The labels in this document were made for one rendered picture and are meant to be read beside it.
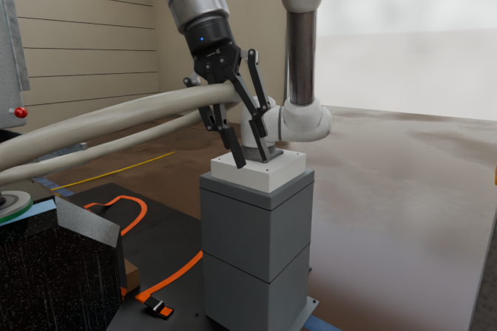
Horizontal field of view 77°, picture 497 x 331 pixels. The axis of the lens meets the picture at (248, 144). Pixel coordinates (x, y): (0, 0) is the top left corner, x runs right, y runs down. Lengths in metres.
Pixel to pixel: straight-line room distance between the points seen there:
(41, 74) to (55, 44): 0.62
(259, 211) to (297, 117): 0.41
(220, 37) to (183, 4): 0.07
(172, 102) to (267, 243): 1.02
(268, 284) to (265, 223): 0.28
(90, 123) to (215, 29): 0.23
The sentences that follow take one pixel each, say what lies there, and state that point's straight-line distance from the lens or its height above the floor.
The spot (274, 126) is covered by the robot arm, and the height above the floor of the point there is 1.04.
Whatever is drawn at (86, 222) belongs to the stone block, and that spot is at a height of 0.69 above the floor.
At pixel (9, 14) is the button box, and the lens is 1.15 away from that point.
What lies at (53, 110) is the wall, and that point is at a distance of 7.10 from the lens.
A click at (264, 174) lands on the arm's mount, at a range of 1.25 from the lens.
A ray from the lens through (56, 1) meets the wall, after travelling 7.24.
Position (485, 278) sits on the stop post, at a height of 0.71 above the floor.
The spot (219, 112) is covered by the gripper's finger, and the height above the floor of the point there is 1.24.
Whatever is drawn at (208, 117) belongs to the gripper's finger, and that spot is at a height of 1.23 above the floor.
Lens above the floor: 1.32
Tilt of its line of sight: 15 degrees down
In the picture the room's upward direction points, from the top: straight up
